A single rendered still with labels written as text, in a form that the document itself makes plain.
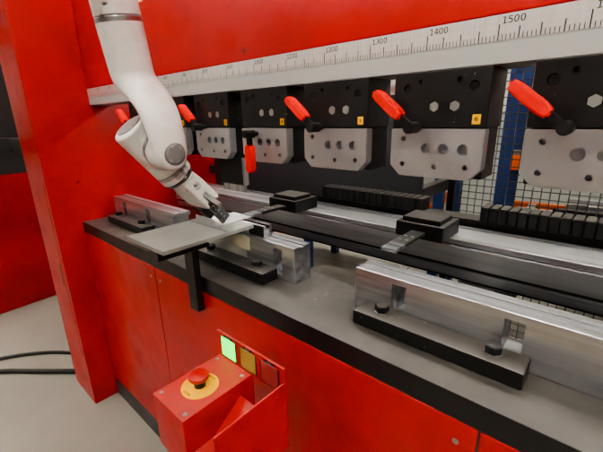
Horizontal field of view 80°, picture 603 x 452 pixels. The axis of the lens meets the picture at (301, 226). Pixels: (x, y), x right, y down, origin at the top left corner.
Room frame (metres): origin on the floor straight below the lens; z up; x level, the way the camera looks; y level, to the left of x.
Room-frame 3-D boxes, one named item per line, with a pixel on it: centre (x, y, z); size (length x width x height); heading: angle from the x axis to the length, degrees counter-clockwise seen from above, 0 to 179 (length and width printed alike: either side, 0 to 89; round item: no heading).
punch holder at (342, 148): (0.75, -0.09, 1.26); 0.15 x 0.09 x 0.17; 48
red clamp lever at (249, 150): (0.85, 0.11, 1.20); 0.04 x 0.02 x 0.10; 138
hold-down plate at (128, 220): (1.36, 0.67, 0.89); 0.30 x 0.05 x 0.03; 48
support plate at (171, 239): (0.89, 0.28, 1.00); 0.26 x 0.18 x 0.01; 138
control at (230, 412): (0.55, 0.16, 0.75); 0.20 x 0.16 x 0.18; 48
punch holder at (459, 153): (0.62, -0.24, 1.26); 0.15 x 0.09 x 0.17; 48
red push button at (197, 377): (0.58, 0.20, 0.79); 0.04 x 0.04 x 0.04
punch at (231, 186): (1.00, 0.19, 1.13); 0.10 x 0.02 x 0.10; 48
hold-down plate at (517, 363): (0.56, -0.23, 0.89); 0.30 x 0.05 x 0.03; 48
